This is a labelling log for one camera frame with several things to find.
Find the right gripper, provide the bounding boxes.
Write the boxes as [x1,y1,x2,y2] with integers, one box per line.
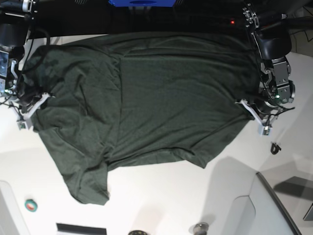
[13,92,55,121]

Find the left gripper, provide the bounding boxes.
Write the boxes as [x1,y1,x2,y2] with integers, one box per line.
[235,96,281,126]

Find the dark green t-shirt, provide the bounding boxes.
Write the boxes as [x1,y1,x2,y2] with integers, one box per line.
[25,32,259,205]

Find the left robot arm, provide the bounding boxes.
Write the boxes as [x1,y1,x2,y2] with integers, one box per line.
[240,0,295,133]

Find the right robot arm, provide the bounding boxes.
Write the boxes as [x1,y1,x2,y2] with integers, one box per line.
[0,0,51,123]

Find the black clip on table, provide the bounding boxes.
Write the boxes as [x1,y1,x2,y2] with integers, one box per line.
[270,142,282,155]

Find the grey round knob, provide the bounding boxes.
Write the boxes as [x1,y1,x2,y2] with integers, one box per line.
[193,222,209,235]

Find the black round dial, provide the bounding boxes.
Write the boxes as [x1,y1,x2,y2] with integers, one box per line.
[128,230,147,235]

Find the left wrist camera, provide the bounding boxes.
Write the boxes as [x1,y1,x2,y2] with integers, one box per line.
[258,125,272,136]

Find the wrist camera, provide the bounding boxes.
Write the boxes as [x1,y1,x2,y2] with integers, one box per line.
[258,125,272,136]
[17,119,33,130]

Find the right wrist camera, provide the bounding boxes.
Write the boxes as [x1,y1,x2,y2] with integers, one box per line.
[17,119,33,130]

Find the black cable bundle background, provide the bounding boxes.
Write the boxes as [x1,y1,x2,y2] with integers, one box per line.
[291,0,313,49]

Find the blue mount plate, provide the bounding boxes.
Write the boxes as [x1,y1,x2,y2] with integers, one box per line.
[109,0,176,7]

